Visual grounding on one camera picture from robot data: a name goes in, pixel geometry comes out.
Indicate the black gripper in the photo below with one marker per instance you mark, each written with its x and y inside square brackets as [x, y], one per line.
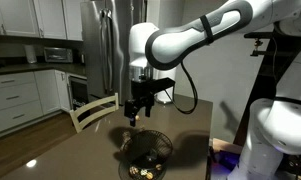
[142, 90]

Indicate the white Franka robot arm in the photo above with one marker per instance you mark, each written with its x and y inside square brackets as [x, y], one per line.
[190, 36]

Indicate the metal paper towel holder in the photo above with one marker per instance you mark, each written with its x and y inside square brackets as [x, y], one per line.
[163, 101]

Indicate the white wooden chair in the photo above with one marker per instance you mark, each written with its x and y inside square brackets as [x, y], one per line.
[116, 100]

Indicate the crumpled paper ball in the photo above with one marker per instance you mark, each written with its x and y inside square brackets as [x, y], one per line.
[149, 175]
[143, 172]
[158, 166]
[134, 170]

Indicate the stainless steel fridge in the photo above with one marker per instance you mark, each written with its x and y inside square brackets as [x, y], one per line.
[96, 50]

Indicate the wooden board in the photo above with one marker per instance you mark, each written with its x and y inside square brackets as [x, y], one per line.
[223, 145]

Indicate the dark kitchen countertop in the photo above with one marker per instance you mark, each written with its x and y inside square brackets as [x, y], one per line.
[40, 67]

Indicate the white lower kitchen cabinets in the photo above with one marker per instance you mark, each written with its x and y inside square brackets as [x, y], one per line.
[20, 100]

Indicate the white kitchen cabinets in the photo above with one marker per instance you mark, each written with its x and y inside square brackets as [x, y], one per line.
[20, 16]
[20, 100]

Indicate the small white paper towel roll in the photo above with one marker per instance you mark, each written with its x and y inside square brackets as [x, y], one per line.
[30, 54]

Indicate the white upper kitchen cabinets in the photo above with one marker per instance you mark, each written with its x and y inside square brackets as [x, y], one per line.
[20, 16]

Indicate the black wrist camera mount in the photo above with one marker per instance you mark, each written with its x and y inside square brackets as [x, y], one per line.
[165, 83]

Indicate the metal camera stand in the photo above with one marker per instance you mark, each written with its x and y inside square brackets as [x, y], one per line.
[270, 83]

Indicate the black camera clamp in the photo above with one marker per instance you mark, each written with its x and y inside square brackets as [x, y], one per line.
[258, 43]

